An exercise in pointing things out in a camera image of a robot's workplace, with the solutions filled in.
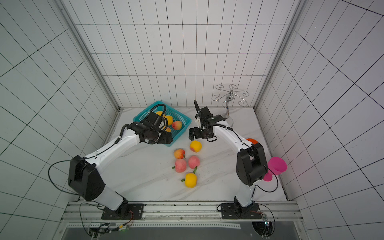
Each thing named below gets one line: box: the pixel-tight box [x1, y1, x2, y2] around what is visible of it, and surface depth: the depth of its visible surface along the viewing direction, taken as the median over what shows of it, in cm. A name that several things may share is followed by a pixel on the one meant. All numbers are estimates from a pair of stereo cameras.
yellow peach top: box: [189, 140, 202, 153], surface depth 94 cm
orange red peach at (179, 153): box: [174, 148, 186, 159], surface depth 91 cm
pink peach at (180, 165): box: [175, 158, 187, 173], surface depth 85 cm
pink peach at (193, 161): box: [188, 155, 201, 169], surface depth 87 cm
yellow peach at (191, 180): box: [184, 173, 198, 188], surface depth 80 cm
